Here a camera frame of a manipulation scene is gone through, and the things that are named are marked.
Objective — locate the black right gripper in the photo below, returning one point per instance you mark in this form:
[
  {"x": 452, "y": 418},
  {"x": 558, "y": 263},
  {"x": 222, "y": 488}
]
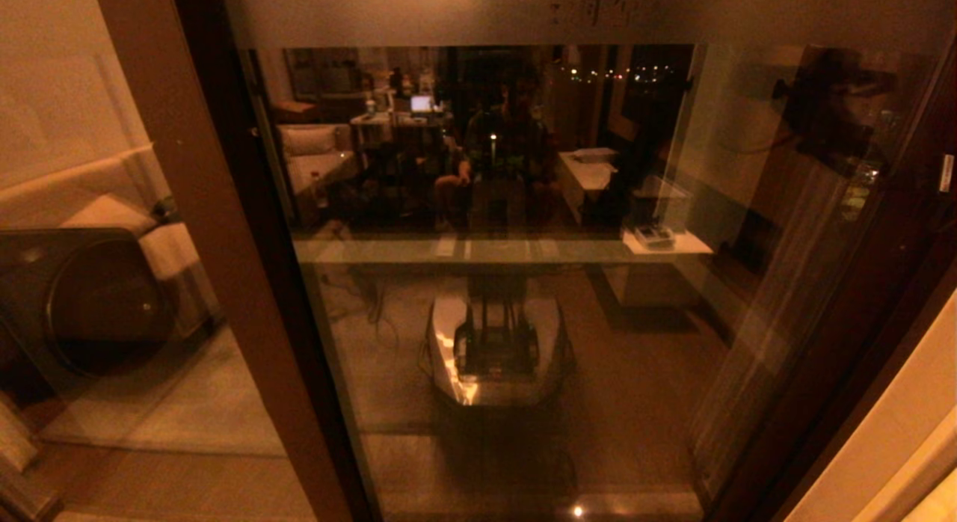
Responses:
[{"x": 946, "y": 174}]

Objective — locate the brown framed sliding glass door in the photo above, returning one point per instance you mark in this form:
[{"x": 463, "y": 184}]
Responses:
[{"x": 673, "y": 357}]

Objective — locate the beige sofa cushion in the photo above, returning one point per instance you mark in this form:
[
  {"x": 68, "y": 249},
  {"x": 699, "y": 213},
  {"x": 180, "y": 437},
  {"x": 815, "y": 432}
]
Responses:
[{"x": 108, "y": 215}]

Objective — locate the beige sofa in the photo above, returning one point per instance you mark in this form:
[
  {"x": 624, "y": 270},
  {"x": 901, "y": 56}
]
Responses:
[{"x": 90, "y": 283}]

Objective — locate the brown framed fixed glass panel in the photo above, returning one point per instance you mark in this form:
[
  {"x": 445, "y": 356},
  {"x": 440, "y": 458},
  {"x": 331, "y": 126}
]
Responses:
[{"x": 217, "y": 208}]

